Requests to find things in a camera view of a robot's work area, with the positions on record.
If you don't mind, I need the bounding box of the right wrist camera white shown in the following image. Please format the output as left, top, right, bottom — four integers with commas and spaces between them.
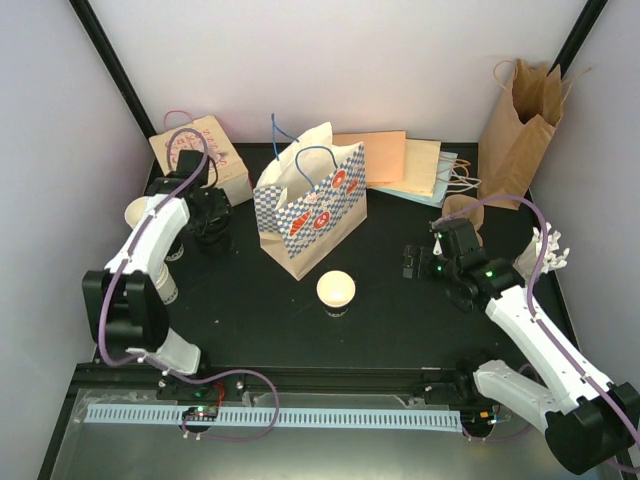
430, 219, 446, 258

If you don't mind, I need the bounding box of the standing brown paper bag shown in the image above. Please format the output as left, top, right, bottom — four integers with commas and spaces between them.
478, 59, 583, 210

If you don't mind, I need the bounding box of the single black-sleeved paper cup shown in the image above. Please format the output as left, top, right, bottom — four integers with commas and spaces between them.
316, 270, 356, 318

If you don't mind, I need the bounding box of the orange flat paper bag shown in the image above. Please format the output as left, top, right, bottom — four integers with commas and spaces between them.
333, 131, 406, 186

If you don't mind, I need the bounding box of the paper cup stack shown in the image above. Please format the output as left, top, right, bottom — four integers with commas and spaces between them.
153, 262, 179, 305
123, 195, 185, 262

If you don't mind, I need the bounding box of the Cakes printed paper bag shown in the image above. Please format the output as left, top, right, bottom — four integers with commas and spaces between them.
149, 110, 253, 207

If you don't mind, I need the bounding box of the tan flat paper bag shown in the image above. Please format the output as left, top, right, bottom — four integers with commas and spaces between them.
373, 139, 441, 197

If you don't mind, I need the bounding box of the far paper cup stack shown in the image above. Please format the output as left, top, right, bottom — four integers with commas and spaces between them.
123, 195, 185, 262

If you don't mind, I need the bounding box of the black frame post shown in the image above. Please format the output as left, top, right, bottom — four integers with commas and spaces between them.
69, 0, 156, 138
548, 0, 608, 76

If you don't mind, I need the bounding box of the left black frame post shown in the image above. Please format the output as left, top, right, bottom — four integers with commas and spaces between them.
69, 0, 156, 138

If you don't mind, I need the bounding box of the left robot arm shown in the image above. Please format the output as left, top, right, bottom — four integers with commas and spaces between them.
82, 150, 232, 399

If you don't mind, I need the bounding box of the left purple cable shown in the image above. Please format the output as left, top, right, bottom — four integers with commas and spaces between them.
98, 127, 280, 444

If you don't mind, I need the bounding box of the right black frame post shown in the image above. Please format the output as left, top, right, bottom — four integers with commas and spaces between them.
548, 0, 608, 76

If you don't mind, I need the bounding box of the light blue flat paper bag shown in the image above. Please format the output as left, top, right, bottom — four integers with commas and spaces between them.
374, 152, 481, 208

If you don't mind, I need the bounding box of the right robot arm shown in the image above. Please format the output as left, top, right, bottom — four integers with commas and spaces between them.
402, 218, 639, 474

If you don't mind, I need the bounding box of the light blue cable duct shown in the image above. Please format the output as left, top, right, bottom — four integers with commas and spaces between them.
84, 404, 462, 433

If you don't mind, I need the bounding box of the black coffee cup lids stack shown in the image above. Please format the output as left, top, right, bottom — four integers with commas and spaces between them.
194, 231, 232, 257

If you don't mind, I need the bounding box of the near paper cup stack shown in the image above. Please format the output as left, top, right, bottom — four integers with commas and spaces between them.
153, 262, 179, 305

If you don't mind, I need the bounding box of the blue checkered paper bag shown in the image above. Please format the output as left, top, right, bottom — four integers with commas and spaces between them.
253, 122, 367, 280

